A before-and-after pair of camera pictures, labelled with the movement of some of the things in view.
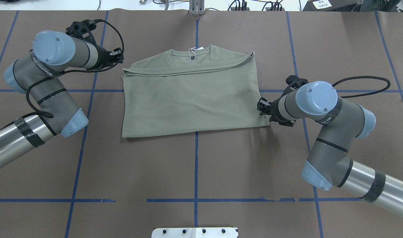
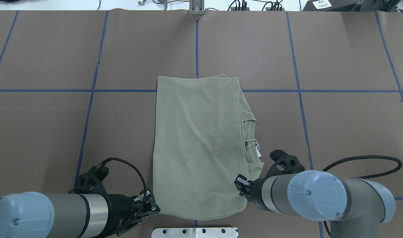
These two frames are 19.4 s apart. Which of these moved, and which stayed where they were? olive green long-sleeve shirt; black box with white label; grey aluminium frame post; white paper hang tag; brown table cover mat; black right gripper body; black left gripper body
Moved: black left gripper body; white paper hang tag; black right gripper body; olive green long-sleeve shirt
Stayed: black box with white label; grey aluminium frame post; brown table cover mat
